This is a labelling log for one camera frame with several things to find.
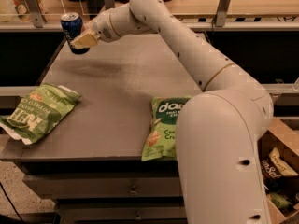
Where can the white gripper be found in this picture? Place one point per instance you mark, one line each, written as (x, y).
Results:
(102, 28)

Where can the blue pepsi can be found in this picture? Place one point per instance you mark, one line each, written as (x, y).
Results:
(72, 25)

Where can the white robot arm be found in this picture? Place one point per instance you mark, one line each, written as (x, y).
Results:
(217, 130)

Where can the orange package behind glass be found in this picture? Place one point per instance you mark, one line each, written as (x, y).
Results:
(18, 0)

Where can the green kettle chips bag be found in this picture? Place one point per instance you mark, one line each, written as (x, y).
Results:
(39, 112)

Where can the green dang rice chips bag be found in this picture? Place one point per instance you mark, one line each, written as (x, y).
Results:
(160, 144)

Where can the grey drawer cabinet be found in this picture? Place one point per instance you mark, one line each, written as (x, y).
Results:
(107, 191)

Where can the cardboard box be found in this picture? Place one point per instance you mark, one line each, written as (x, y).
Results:
(286, 140)

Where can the dark sea salt snack bag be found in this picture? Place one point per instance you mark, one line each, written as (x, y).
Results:
(271, 175)

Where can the yellow snack bag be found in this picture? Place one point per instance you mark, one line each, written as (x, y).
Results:
(283, 167)

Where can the green snack bag in box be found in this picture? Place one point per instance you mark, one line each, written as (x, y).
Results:
(280, 201)

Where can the left metal bracket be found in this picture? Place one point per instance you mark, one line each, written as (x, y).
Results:
(36, 14)

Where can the right metal bracket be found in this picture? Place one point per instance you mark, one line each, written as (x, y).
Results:
(221, 13)

